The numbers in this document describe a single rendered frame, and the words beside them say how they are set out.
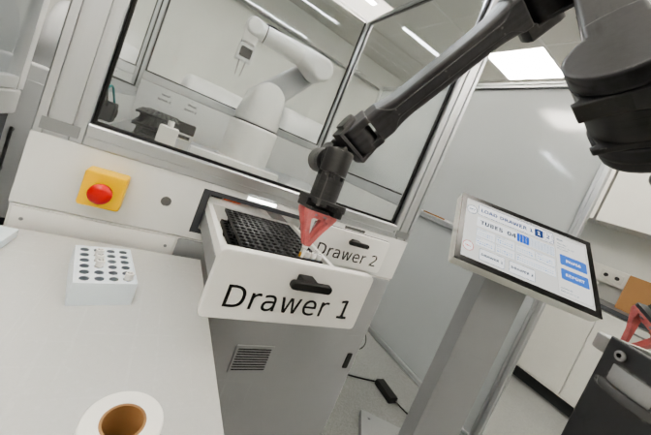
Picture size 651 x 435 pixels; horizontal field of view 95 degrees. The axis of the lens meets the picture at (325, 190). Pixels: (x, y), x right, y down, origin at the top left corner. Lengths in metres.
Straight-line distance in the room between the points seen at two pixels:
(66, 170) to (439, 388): 1.40
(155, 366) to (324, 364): 0.76
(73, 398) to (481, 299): 1.22
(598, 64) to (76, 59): 0.76
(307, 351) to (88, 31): 1.00
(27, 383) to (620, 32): 0.64
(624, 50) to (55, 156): 0.83
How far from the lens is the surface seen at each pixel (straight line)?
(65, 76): 0.77
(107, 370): 0.50
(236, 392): 1.12
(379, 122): 0.60
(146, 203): 0.78
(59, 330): 0.55
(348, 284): 0.57
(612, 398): 0.40
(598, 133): 0.34
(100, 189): 0.71
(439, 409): 1.53
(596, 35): 0.36
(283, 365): 1.11
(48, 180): 0.80
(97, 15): 0.77
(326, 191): 0.58
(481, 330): 1.41
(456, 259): 1.18
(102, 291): 0.59
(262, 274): 0.49
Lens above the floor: 1.09
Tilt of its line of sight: 5 degrees down
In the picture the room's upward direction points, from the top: 22 degrees clockwise
